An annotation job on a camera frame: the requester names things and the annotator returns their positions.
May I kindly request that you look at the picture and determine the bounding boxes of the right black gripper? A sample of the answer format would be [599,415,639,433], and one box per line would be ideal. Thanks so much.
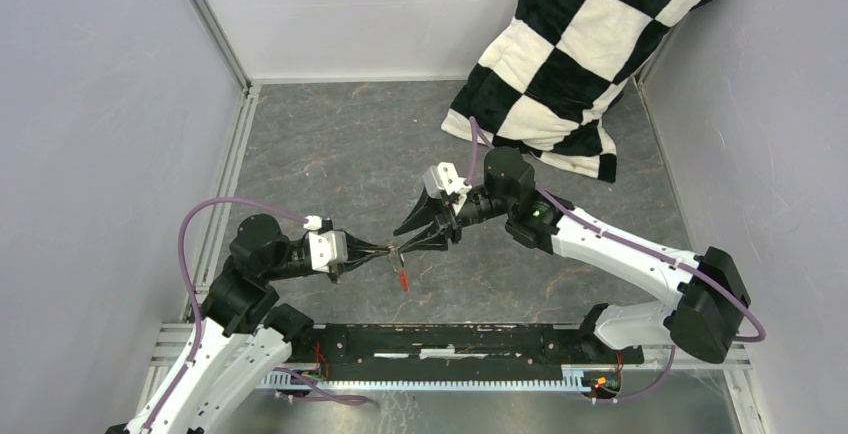
[394,183,514,254]

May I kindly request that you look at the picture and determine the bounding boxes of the metal key holder plate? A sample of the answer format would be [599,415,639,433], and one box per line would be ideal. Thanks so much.
[388,244,405,273]

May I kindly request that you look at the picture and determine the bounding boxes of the red key tag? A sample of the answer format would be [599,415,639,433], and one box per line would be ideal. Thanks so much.
[397,269,409,292]

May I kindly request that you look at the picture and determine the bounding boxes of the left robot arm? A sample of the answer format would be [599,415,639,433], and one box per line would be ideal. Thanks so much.
[108,214,390,433]

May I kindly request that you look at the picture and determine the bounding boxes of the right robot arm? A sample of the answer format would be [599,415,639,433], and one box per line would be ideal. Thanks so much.
[393,147,751,364]

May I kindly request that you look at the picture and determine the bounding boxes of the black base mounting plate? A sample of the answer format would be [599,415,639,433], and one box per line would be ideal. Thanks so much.
[289,324,644,382]

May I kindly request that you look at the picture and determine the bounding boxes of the black white checkered blanket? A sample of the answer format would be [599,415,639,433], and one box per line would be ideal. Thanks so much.
[441,0,713,183]

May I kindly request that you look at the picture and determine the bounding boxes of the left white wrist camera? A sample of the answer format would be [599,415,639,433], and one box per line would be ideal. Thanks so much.
[303,215,344,274]

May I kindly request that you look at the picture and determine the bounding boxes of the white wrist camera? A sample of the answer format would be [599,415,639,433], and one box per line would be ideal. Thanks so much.
[422,162,472,214]
[303,215,344,274]

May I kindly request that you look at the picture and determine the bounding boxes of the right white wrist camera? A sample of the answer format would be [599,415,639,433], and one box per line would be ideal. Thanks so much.
[422,162,472,214]

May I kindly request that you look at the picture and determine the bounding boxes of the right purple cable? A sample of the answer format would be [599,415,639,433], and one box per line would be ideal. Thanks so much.
[463,116,767,404]

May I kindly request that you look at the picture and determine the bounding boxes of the slotted cable duct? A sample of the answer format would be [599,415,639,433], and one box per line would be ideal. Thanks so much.
[298,369,617,394]

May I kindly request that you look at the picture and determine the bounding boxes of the aluminium frame rail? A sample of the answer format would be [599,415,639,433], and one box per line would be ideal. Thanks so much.
[188,0,253,93]

